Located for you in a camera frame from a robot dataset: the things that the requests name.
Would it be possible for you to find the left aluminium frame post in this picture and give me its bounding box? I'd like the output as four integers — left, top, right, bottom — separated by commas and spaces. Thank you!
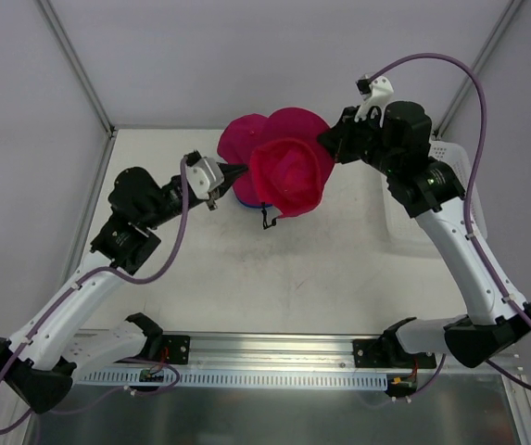
36, 0, 118, 139

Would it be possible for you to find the aluminium mounting rail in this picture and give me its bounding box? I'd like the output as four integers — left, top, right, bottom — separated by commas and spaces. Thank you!
72, 329, 525, 375

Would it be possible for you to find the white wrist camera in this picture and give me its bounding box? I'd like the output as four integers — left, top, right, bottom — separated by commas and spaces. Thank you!
185, 151, 224, 200
354, 75, 394, 122

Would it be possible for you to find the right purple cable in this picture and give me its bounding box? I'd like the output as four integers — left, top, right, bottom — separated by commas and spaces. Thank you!
366, 52, 531, 408

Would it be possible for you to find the right aluminium frame post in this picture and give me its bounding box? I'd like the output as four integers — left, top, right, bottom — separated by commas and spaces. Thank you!
433, 0, 525, 140

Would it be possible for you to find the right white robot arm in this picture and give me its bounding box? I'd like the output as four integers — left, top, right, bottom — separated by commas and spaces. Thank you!
317, 101, 531, 368

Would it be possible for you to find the white plastic basket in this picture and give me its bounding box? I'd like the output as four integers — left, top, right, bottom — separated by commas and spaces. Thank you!
380, 138, 488, 247

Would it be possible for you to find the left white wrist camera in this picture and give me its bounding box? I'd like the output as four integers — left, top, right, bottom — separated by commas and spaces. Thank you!
185, 151, 224, 200

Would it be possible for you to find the purple cable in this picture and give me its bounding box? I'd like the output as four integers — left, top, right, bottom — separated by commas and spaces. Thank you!
366, 52, 531, 408
0, 157, 190, 437

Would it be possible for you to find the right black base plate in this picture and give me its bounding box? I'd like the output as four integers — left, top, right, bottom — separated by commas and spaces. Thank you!
352, 336, 437, 370

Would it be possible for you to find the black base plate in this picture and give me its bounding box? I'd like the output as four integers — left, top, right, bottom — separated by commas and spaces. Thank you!
125, 331, 191, 365
352, 336, 437, 370

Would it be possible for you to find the aluminium frame post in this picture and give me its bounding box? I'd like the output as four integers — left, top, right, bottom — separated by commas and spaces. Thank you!
36, 0, 118, 139
433, 0, 525, 140

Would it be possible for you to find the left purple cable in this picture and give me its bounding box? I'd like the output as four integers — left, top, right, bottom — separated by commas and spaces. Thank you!
0, 157, 190, 437

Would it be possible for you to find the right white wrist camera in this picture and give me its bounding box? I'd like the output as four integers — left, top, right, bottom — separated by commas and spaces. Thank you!
354, 75, 394, 122

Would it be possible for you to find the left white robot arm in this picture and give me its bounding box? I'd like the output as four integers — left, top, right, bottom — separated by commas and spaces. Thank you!
0, 152, 247, 414

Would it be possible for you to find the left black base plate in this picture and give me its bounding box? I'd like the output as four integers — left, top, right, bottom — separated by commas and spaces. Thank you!
125, 331, 191, 365

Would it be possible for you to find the white slotted cable duct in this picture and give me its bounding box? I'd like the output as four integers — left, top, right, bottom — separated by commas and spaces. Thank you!
79, 366, 388, 392

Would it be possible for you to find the pink cap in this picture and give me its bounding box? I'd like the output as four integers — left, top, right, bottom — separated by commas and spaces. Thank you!
249, 108, 335, 219
217, 114, 267, 201

